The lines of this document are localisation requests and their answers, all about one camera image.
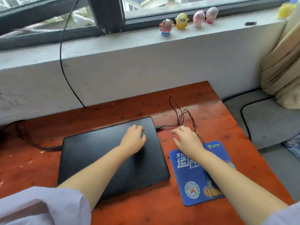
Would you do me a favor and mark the person's left hand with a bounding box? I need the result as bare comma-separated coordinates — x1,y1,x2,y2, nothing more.
120,125,147,155

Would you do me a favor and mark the person's right hand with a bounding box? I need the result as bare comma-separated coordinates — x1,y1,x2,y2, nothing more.
171,125,206,160

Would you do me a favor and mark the person's right forearm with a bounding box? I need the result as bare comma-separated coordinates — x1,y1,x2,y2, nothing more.
185,147,296,225

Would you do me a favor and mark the person's left forearm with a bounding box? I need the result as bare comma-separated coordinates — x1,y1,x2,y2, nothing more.
57,146,135,212

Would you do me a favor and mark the blue printed mouse pad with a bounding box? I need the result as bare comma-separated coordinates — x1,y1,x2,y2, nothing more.
169,140,237,207

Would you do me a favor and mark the black closed laptop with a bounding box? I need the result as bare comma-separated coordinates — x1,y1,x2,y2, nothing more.
57,116,171,205

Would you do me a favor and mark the grey mesh seat mat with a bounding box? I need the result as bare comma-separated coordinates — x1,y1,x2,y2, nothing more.
240,97,300,150

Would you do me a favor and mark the grey seat cushion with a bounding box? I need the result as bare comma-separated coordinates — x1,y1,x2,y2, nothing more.
222,88,300,202

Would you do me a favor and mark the pink and blue toy figurine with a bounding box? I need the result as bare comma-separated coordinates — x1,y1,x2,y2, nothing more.
159,19,174,37

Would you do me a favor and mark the blue patterned cloth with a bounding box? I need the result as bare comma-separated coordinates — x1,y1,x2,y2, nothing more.
282,133,300,161

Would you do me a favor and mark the yellow chick toy figurine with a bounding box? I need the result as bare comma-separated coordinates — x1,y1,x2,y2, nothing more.
175,13,189,30

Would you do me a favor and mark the white left shirt sleeve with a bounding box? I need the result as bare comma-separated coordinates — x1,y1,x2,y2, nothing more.
0,186,92,225

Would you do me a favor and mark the white shirt sleeve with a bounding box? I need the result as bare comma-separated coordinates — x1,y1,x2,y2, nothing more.
0,186,92,225
260,201,300,225

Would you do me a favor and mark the pink and white toy figurine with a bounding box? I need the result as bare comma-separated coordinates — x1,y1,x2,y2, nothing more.
193,10,206,28

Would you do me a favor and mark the white right shirt sleeve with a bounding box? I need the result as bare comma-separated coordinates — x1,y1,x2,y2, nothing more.
260,201,300,225

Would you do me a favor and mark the beige curtain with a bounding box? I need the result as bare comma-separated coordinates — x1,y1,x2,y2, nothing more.
260,7,300,110

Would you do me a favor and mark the pink pig toy figurine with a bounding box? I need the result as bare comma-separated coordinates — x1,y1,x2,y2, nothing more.
205,7,219,24

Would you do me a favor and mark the yellow and blue plush toy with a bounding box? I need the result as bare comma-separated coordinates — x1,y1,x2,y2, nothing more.
278,0,298,20

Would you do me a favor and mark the thin black looped cable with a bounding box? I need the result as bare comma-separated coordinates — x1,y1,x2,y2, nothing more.
155,96,205,144

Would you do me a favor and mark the long black hanging cable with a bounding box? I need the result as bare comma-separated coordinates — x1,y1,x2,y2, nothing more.
59,0,86,108

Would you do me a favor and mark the dark window frame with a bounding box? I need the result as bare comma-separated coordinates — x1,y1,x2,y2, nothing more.
0,0,300,52

